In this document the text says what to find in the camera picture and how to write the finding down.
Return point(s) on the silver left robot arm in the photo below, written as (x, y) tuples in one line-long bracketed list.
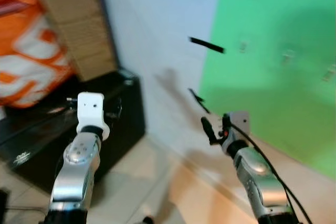
[(79, 171)]

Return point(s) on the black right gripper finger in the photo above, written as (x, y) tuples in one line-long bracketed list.
[(225, 121), (206, 127)]

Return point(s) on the orange and white shopping bag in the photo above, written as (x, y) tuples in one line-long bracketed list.
[(26, 61)]

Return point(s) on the small clear wall hook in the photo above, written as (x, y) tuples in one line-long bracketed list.
[(242, 46), (331, 73), (289, 56)]

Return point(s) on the black glass table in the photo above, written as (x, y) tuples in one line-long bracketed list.
[(121, 119)]

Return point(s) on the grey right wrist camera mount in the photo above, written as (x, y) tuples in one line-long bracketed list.
[(239, 121)]

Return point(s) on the black tape strip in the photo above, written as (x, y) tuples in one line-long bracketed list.
[(206, 44), (198, 99)]

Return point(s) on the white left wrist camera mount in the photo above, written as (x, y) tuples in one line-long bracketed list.
[(90, 109)]

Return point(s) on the green wall sheet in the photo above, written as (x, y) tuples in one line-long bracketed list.
[(273, 87)]

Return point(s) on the tall brown cardboard box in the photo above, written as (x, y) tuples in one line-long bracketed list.
[(79, 24)]

